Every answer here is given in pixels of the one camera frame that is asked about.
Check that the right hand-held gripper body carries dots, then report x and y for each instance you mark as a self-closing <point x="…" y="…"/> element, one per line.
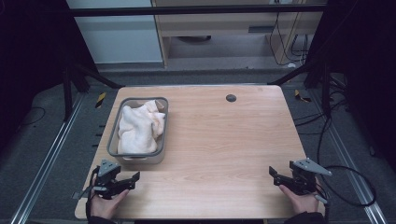
<point x="303" y="180"/>

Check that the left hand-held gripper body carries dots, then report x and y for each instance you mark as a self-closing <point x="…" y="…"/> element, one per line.
<point x="107" y="182"/>

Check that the person's right hand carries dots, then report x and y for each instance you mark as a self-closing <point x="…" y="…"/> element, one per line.
<point x="300" y="202"/>

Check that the person's left hand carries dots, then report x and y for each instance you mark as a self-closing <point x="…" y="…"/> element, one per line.
<point x="106" y="207"/>

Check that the grey plastic basket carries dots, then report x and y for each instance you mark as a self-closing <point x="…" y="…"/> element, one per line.
<point x="141" y="158"/>

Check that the white crumpled cloth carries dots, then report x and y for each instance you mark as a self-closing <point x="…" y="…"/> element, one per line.
<point x="137" y="130"/>

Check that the yellow black tape strip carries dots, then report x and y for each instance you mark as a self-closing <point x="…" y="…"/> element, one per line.
<point x="100" y="100"/>
<point x="300" y="96"/>

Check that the dark round table grommet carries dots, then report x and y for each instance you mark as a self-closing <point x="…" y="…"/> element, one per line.
<point x="231" y="98"/>

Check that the black metal stand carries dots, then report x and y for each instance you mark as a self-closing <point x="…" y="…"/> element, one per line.
<point x="325" y="90"/>
<point x="67" y="93"/>

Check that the dark curtain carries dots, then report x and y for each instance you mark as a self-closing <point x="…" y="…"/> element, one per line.
<point x="367" y="77"/>
<point x="31" y="62"/>

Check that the white cabinet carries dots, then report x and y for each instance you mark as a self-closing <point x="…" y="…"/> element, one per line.
<point x="118" y="37"/>

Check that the light wooden desk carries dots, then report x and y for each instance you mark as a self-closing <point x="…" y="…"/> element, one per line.
<point x="218" y="23"/>

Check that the aluminium floor rail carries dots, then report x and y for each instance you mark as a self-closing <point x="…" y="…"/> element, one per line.
<point x="46" y="161"/>
<point x="345" y="155"/>

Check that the black horizontal frame bar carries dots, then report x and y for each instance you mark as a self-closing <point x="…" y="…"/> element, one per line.
<point x="186" y="10"/>

